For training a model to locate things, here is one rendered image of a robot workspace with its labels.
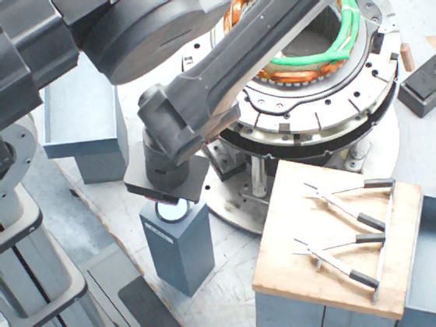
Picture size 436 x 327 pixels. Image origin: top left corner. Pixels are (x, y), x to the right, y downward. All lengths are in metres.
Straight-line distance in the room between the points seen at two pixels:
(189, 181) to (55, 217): 1.31
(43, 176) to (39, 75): 2.01
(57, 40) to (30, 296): 0.85
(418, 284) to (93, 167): 0.58
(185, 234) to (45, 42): 0.81
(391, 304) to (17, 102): 0.79
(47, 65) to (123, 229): 1.06
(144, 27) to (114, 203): 1.08
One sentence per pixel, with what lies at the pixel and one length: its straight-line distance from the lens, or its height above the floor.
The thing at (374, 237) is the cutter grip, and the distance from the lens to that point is 1.26.
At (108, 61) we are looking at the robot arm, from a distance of 0.60.
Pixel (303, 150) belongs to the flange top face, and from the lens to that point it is 1.39.
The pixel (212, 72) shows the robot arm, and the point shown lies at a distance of 1.03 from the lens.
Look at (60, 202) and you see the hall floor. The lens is 2.54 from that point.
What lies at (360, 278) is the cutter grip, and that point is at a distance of 1.24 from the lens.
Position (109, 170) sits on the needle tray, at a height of 0.83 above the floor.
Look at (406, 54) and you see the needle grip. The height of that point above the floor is 1.05.
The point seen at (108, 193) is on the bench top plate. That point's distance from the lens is 1.65.
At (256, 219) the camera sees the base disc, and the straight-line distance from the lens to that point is 1.58.
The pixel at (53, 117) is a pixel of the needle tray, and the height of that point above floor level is 1.02.
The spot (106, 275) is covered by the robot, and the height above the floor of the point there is 0.26.
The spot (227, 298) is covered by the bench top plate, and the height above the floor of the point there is 0.78.
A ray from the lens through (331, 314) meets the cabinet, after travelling 1.32.
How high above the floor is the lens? 2.25
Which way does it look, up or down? 63 degrees down
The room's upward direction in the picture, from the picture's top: 6 degrees counter-clockwise
